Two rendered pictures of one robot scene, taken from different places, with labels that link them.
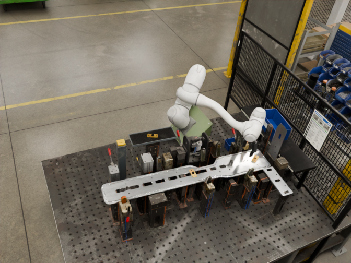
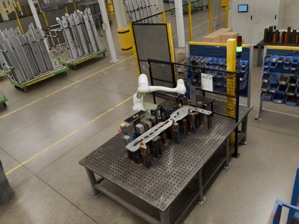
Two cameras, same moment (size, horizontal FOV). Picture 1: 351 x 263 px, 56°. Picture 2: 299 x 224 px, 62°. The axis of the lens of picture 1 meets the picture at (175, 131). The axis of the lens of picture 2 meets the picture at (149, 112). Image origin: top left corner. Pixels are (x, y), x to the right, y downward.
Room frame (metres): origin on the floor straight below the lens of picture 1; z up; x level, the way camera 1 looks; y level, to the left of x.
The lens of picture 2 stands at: (-1.20, 0.86, 2.99)
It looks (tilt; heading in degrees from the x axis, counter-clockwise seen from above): 29 degrees down; 344
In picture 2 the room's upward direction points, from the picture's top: 10 degrees counter-clockwise
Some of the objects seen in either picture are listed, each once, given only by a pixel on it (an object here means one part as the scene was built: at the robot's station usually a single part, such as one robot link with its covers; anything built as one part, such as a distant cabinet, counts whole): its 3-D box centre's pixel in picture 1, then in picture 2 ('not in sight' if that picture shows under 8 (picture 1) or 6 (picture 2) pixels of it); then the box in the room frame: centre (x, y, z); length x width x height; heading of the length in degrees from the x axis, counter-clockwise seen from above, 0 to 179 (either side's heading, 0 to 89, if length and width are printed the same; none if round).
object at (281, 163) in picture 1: (276, 175); (200, 112); (1.97, -0.90, 0.88); 0.08 x 0.08 x 0.36; 25
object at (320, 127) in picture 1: (317, 130); (207, 82); (2.12, -1.14, 1.30); 0.23 x 0.02 x 0.31; 25
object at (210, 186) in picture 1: (206, 198); (176, 133); (1.65, -0.30, 0.87); 0.12 x 0.09 x 0.35; 25
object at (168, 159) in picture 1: (166, 172); (150, 132); (1.85, 0.04, 0.89); 0.13 x 0.11 x 0.38; 25
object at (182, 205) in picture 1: (182, 188); (161, 135); (1.74, -0.10, 0.84); 0.17 x 0.06 x 0.29; 25
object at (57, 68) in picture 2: not in sight; (34, 59); (8.72, 2.04, 0.88); 1.91 x 1.00 x 1.76; 117
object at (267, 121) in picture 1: (273, 124); (186, 91); (2.39, -0.88, 1.09); 0.30 x 0.17 x 0.13; 19
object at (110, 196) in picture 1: (190, 175); (163, 125); (1.76, -0.16, 1.00); 1.38 x 0.22 x 0.02; 115
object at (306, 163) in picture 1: (275, 135); (189, 96); (2.34, -0.90, 1.01); 0.90 x 0.22 x 0.03; 25
